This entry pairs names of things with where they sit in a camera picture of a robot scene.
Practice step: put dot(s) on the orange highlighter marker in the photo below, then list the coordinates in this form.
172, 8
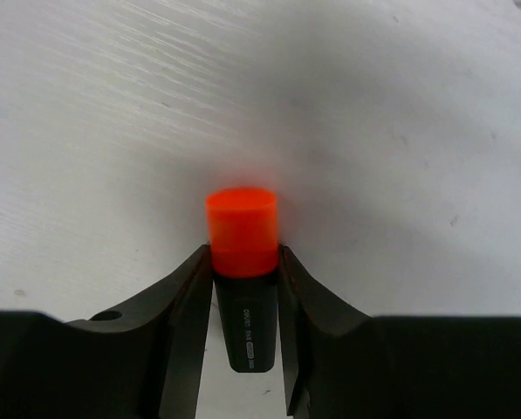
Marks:
243, 241

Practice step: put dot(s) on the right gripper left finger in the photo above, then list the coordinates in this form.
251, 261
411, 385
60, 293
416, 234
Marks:
139, 359

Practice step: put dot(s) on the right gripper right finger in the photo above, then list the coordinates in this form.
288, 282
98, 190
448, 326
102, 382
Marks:
341, 363

